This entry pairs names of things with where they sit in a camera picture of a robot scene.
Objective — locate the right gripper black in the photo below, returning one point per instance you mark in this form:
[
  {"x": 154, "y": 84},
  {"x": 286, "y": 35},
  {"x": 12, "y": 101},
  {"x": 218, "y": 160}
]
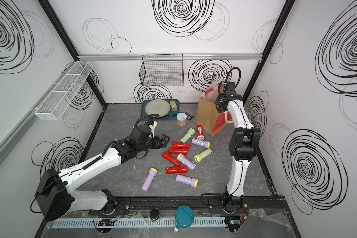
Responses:
[{"x": 217, "y": 100}]

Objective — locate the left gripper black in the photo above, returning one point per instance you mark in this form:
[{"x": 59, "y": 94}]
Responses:
[{"x": 159, "y": 145}]

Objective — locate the red flashlight top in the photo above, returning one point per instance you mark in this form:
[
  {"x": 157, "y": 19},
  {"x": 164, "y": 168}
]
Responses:
[{"x": 181, "y": 145}]

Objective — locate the red flashlight diagonal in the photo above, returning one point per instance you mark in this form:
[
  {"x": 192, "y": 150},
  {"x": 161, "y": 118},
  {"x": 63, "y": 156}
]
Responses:
[{"x": 166, "y": 155}]

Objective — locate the brown jute tote bag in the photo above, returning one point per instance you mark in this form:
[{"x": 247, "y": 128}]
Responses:
[{"x": 208, "y": 116}]

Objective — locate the purple flashlight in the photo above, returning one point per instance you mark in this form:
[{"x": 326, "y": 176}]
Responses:
[
  {"x": 190, "y": 165},
  {"x": 193, "y": 182},
  {"x": 151, "y": 176},
  {"x": 202, "y": 143}
]

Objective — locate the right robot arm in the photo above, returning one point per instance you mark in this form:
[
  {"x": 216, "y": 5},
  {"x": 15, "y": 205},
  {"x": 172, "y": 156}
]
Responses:
[{"x": 244, "y": 142}]

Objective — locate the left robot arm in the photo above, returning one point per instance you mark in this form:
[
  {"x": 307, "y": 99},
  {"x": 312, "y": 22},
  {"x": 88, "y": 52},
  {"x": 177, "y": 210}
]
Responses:
[{"x": 58, "y": 194}]

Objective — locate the light green flashlight upper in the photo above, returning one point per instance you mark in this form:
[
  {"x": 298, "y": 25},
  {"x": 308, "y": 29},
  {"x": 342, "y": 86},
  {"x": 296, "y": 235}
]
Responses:
[{"x": 188, "y": 135}]

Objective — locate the light green flashlight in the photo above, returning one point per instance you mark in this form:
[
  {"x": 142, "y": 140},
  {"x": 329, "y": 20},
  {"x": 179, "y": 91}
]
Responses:
[
  {"x": 188, "y": 135},
  {"x": 199, "y": 157}
]

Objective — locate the small orange can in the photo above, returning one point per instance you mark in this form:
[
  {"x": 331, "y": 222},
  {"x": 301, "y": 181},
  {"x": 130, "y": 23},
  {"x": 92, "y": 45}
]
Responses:
[{"x": 181, "y": 119}]

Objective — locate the red flashlight bottom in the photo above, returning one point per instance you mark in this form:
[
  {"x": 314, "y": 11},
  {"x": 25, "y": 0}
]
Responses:
[{"x": 177, "y": 170}]

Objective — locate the grey round plate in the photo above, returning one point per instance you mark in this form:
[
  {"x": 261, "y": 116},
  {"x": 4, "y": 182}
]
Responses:
[{"x": 158, "y": 106}]

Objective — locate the red white flashlight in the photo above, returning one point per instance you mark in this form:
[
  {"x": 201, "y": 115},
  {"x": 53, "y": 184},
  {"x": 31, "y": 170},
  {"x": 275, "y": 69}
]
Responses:
[{"x": 200, "y": 134}]

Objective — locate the light green flashlight lower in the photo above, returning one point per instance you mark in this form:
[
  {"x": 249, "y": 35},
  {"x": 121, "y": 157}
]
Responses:
[{"x": 199, "y": 157}]

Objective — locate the purple flashlight bottom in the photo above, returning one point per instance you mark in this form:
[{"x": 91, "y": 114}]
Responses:
[{"x": 193, "y": 182}]

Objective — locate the black round knob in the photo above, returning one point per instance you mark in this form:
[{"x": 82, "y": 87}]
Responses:
[{"x": 154, "y": 214}]

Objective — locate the teal round lid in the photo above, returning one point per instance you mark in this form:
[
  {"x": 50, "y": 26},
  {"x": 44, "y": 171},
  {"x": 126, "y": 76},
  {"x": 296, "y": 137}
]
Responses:
[{"x": 184, "y": 217}]

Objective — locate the black wire wall basket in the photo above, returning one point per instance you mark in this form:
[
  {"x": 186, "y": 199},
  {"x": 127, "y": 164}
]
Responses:
[{"x": 163, "y": 69}]

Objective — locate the white slotted cable duct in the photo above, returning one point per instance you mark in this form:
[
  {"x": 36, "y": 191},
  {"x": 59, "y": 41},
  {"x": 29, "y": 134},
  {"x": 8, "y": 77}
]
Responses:
[{"x": 86, "y": 223}]

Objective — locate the white wire wall shelf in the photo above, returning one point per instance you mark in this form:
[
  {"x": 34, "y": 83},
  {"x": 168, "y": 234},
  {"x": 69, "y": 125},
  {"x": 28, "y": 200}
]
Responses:
[{"x": 71, "y": 90}]

